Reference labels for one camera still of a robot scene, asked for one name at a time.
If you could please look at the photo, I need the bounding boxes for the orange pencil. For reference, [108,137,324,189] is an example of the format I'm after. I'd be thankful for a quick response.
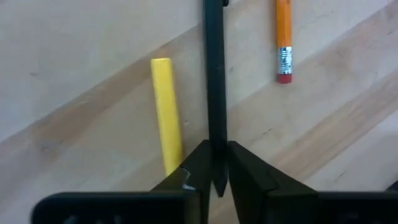
[275,0,294,85]

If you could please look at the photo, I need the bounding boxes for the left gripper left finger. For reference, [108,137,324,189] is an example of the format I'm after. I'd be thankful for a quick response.
[30,139,213,224]

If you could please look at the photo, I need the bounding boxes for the thick black marker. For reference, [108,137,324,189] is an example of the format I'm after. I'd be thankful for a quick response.
[203,0,230,197]

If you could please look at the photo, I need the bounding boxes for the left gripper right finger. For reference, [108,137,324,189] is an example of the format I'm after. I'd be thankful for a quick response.
[228,141,398,224]

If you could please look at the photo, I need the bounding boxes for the yellow highlighter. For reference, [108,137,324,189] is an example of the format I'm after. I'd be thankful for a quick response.
[150,57,184,177]

